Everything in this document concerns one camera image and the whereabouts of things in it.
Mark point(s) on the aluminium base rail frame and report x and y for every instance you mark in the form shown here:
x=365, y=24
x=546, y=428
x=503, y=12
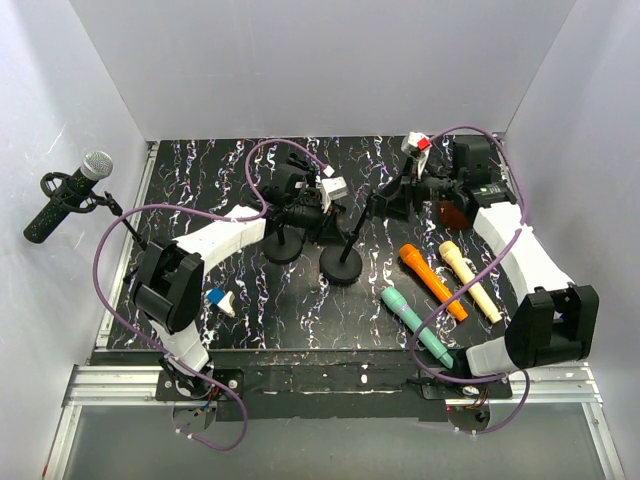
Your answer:
x=328, y=384

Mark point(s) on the brown wooden metronome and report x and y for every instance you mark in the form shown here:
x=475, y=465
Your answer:
x=451, y=217

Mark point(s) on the cream wooden microphone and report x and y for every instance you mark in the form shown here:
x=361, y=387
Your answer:
x=452, y=255

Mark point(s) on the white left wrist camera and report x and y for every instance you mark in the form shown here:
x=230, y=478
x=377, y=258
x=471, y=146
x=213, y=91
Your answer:
x=332, y=187

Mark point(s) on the black round-base stand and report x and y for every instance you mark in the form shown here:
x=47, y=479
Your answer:
x=281, y=245
x=343, y=266

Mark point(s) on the orange microphone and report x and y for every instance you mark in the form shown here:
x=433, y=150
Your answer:
x=413, y=259

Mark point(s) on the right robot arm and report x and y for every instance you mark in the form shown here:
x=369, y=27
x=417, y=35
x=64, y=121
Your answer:
x=555, y=320

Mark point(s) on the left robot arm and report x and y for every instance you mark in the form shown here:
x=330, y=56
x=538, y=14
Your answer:
x=168, y=284

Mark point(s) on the silver-headed black microphone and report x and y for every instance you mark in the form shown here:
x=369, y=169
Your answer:
x=69, y=194

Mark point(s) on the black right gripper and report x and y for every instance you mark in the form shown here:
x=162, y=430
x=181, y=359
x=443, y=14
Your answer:
x=400, y=191

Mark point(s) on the black tripod microphone stand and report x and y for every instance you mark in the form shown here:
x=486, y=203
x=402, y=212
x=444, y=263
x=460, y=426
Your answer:
x=300, y=162

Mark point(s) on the mint green toy microphone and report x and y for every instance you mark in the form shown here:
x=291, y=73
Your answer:
x=396, y=302

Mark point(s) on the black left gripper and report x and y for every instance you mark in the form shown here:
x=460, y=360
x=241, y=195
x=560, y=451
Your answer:
x=327, y=230

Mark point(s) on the blue and white toy block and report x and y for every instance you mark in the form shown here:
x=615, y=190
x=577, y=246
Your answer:
x=222, y=300

